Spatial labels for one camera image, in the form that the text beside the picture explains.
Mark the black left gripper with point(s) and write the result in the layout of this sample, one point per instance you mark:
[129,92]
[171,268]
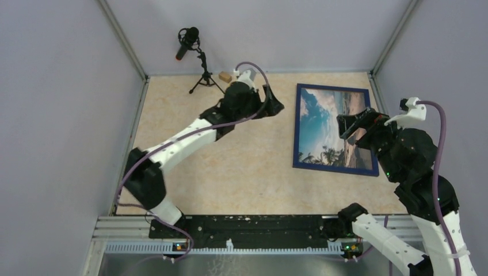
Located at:
[274,106]

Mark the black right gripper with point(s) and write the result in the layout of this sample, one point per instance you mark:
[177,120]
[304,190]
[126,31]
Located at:
[375,121]

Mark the beach landscape photo print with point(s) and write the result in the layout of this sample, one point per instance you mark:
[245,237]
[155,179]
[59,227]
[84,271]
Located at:
[328,125]

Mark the wooden picture frame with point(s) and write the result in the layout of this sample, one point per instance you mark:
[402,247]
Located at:
[297,125]

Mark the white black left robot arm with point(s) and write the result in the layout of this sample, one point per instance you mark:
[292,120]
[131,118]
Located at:
[145,169]

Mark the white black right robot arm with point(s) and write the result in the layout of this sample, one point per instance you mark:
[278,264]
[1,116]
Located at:
[409,148]

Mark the small wooden block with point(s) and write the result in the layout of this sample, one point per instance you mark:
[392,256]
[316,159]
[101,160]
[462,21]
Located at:
[225,77]

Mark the aluminium frame rail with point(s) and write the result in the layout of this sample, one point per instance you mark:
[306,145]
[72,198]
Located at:
[121,246]

